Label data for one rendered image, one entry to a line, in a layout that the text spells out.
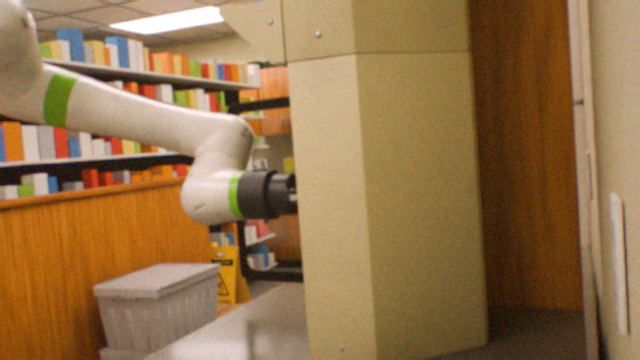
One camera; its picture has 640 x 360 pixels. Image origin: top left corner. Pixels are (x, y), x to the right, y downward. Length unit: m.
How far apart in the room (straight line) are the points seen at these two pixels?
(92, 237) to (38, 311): 0.49
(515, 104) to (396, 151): 0.37
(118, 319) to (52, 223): 0.58
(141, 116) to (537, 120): 0.75
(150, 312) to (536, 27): 2.40
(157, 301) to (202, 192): 2.02
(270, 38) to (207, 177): 0.31
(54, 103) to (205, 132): 0.29
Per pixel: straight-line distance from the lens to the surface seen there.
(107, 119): 1.26
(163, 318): 3.19
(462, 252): 1.01
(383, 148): 0.93
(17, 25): 1.20
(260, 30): 0.98
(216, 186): 1.14
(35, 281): 3.20
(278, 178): 1.09
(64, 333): 3.36
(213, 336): 1.21
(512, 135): 1.24
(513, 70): 1.24
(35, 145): 3.91
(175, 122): 1.23
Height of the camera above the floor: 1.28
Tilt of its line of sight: 3 degrees down
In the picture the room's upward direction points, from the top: 4 degrees counter-clockwise
